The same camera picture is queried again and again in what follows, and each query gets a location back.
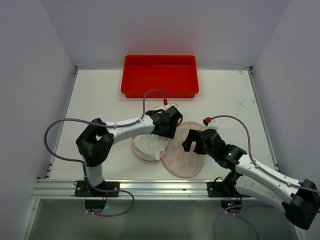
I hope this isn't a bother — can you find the floral mesh laundry bag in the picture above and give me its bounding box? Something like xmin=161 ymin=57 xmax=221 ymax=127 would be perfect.
xmin=131 ymin=104 xmax=208 ymax=179

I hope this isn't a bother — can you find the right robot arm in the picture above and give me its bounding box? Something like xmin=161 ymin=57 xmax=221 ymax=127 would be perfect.
xmin=182 ymin=129 xmax=320 ymax=230

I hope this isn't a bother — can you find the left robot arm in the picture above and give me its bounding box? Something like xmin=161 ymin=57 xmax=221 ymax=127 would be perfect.
xmin=75 ymin=104 xmax=183 ymax=187

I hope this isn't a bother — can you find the red plastic tray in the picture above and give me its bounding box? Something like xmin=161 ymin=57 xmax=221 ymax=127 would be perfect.
xmin=120 ymin=55 xmax=199 ymax=99

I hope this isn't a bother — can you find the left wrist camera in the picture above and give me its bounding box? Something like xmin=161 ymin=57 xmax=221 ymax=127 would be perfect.
xmin=162 ymin=98 xmax=178 ymax=110

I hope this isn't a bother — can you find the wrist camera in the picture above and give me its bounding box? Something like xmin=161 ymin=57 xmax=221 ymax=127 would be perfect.
xmin=202 ymin=117 xmax=219 ymax=131
xmin=162 ymin=98 xmax=178 ymax=110

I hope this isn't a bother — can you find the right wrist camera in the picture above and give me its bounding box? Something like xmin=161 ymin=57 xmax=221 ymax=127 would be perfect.
xmin=202 ymin=117 xmax=219 ymax=131

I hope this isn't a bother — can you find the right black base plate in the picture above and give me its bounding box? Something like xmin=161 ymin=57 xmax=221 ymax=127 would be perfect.
xmin=206 ymin=177 xmax=250 ymax=199

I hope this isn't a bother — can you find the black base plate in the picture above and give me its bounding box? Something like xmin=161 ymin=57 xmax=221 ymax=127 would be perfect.
xmin=206 ymin=177 xmax=250 ymax=199
xmin=73 ymin=180 xmax=120 ymax=198

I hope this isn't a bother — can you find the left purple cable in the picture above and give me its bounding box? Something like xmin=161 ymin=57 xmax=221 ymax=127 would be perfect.
xmin=43 ymin=89 xmax=168 ymax=217

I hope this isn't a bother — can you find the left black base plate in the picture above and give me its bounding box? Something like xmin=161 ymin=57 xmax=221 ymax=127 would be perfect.
xmin=73 ymin=180 xmax=120 ymax=198

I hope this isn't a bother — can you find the aluminium mounting rail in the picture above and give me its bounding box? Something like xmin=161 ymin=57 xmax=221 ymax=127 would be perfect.
xmin=32 ymin=178 xmax=283 ymax=201

